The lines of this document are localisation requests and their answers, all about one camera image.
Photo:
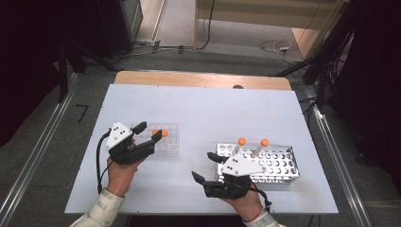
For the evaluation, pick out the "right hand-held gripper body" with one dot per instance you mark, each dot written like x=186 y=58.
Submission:
x=239 y=165

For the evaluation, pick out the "aluminium floor rail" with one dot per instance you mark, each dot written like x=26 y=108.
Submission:
x=337 y=148
x=34 y=154

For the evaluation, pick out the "wooden table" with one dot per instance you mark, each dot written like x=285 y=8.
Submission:
x=195 y=80

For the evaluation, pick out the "dark cabinet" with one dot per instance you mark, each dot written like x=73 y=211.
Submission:
x=119 y=25

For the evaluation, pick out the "clear acrylic tube rack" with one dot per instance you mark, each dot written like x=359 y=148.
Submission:
x=171 y=146

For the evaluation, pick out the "dark curtain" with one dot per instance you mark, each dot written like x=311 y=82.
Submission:
x=28 y=63
x=375 y=94

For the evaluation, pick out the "grey power strip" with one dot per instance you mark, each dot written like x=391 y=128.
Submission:
x=148 y=43

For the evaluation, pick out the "person's right hand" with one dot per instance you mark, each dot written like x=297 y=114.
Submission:
x=247 y=206

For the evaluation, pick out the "orange-capped clear tube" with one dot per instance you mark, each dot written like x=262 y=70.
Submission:
x=241 y=141
x=154 y=132
x=265 y=142
x=165 y=133

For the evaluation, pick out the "light wooden furniture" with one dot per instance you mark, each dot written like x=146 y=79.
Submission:
x=261 y=12

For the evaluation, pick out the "perforated metal tube rack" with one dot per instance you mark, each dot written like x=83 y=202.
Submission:
x=283 y=180

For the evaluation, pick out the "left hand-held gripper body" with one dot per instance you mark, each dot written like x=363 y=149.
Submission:
x=119 y=135

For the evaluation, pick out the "person's left hand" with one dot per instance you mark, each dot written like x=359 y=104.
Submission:
x=121 y=178

